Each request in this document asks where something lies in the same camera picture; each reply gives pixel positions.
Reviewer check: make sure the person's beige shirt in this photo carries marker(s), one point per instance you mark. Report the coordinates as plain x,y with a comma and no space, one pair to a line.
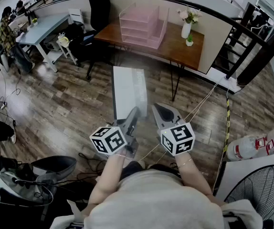
151,199

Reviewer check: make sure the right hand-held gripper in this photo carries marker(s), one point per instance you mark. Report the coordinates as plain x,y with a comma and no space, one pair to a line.
177,139

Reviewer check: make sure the white grey notebook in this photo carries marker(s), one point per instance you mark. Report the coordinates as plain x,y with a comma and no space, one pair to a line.
125,92

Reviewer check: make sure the white ribbed vase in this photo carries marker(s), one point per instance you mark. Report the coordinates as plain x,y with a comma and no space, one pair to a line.
186,30

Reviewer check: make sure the beige partition with black rail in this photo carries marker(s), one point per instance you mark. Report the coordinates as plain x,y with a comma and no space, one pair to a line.
213,39

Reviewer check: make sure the person's left forearm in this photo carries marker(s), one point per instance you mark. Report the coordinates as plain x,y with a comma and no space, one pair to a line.
103,182

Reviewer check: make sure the pink flower bouquet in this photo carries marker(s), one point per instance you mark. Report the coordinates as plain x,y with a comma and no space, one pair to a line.
189,14

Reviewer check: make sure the person's black trousers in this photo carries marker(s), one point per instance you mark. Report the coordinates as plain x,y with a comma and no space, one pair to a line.
132,168

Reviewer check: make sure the small green potted plant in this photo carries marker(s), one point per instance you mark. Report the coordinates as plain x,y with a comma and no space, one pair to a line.
34,21

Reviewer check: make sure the dark stair railing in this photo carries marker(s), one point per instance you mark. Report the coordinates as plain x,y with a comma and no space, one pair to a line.
242,49

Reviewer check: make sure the person's right forearm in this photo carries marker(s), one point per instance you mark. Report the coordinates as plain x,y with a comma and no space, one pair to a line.
194,178

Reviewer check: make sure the person's white shoe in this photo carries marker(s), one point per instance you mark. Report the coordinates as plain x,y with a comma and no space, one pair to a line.
141,164

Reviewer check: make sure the black floor fan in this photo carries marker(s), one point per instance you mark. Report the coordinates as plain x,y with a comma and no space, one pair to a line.
266,194

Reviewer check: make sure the blue grey desk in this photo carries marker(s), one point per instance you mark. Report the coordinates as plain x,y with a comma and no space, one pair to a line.
44,30

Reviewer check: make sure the white slatted stand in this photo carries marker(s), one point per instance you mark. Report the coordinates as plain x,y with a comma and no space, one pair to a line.
76,15

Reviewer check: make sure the small plant in white pot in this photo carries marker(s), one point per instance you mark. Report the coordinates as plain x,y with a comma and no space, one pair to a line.
189,42

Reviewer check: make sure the grey and black bag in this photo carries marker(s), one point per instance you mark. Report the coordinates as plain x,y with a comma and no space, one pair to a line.
13,182

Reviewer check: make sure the gold bangle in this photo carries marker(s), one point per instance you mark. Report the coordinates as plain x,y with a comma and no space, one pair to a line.
184,163

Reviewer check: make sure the yellow green plastic jug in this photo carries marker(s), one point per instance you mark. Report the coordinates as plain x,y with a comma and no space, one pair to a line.
63,39

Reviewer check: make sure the white power strip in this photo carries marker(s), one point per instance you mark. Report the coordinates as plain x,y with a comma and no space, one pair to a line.
3,105

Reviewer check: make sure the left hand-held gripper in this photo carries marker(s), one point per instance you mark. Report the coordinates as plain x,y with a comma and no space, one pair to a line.
108,139

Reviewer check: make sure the brown wooden table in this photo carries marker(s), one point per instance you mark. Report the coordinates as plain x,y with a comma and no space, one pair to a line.
175,50

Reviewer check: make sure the pink mesh tray organizer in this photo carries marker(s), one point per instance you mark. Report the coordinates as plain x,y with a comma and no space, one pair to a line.
137,20

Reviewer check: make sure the white step stool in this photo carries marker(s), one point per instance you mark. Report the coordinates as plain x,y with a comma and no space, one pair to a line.
66,49

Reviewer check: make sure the black office chair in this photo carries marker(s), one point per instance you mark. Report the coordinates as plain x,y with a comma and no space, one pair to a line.
100,11

